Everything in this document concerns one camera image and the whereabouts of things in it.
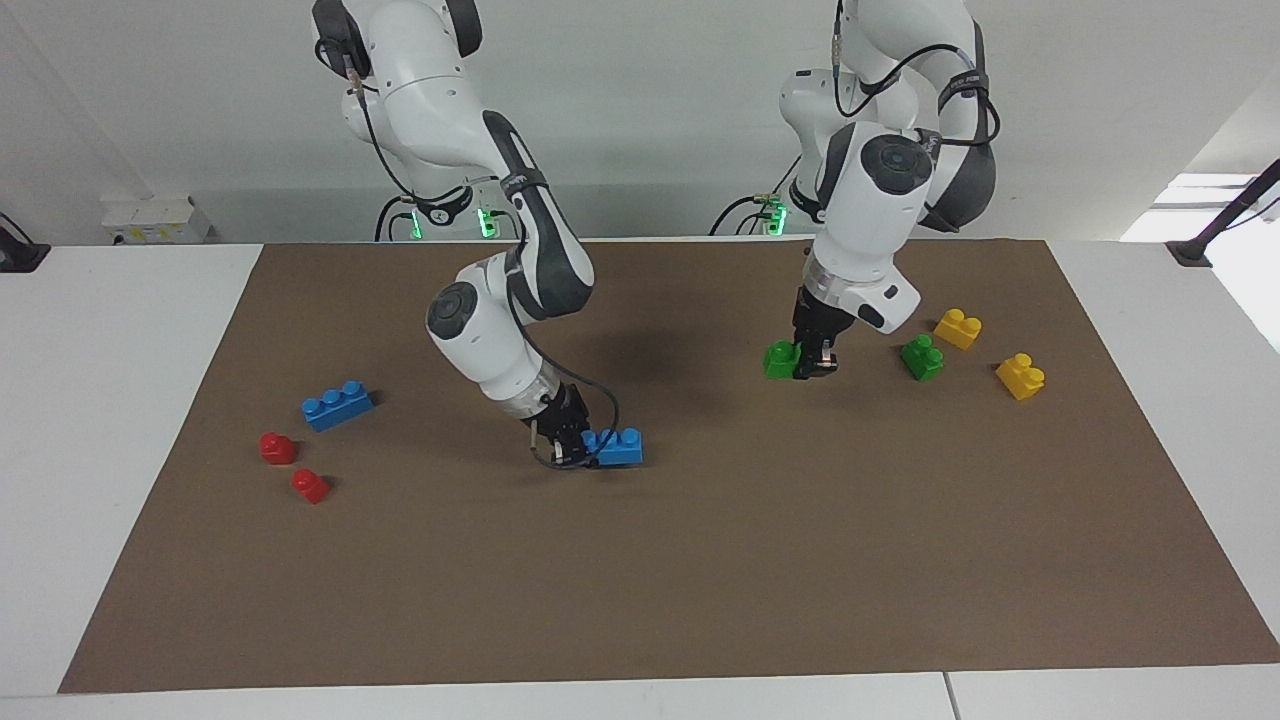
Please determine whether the blue three-stud toy block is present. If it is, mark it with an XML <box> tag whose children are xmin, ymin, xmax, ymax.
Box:
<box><xmin>580</xmin><ymin>427</ymin><xmax>646</xmax><ymax>468</ymax></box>
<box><xmin>301</xmin><ymin>380</ymin><xmax>376</xmax><ymax>433</ymax></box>

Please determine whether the yellow two-stud toy block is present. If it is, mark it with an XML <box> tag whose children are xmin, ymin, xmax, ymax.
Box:
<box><xmin>933</xmin><ymin>308</ymin><xmax>983</xmax><ymax>351</ymax></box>
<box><xmin>995</xmin><ymin>353</ymin><xmax>1047</xmax><ymax>401</ymax></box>

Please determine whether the brown table mat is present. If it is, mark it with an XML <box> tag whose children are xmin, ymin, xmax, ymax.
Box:
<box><xmin>58</xmin><ymin>238</ymin><xmax>1280</xmax><ymax>695</ymax></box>

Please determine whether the black table clamp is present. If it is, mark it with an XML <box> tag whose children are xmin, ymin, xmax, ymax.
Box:
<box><xmin>0</xmin><ymin>213</ymin><xmax>51</xmax><ymax>273</ymax></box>

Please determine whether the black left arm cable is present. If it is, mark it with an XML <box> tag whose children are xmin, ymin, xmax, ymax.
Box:
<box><xmin>833</xmin><ymin>0</ymin><xmax>1001</xmax><ymax>151</ymax></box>

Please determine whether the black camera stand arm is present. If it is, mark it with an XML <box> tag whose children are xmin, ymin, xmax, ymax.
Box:
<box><xmin>1165</xmin><ymin>158</ymin><xmax>1280</xmax><ymax>269</ymax></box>

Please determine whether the white wall socket box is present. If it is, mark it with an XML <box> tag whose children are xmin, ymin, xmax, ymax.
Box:
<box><xmin>100</xmin><ymin>195</ymin><xmax>213</xmax><ymax>246</ymax></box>

